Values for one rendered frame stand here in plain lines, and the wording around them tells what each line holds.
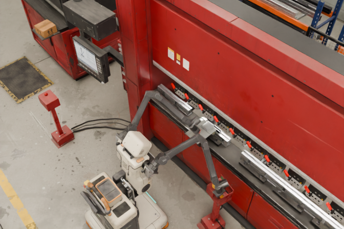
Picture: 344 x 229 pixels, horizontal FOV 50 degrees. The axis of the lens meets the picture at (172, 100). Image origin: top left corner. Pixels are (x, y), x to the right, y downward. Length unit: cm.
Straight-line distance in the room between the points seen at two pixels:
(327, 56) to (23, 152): 382
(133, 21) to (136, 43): 25
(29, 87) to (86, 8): 251
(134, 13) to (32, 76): 295
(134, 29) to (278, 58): 148
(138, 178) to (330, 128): 173
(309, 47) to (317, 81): 27
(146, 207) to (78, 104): 206
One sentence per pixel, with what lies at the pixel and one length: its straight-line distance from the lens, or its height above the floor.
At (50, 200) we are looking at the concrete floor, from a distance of 460.
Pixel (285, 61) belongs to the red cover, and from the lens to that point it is 260.
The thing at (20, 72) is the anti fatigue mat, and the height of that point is 1.
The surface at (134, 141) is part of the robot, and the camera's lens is 313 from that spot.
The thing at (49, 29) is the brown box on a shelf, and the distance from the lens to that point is 501.
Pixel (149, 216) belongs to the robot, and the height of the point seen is 28.
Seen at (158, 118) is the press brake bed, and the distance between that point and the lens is 427.
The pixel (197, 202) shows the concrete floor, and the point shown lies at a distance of 437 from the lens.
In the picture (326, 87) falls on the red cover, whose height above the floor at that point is 223.
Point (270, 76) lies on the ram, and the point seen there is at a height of 204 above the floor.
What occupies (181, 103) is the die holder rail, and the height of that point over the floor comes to 97.
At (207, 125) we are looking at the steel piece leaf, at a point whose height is 100.
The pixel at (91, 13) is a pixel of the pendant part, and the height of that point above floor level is 195.
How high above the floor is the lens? 387
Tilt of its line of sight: 47 degrees down
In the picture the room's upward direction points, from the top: straight up
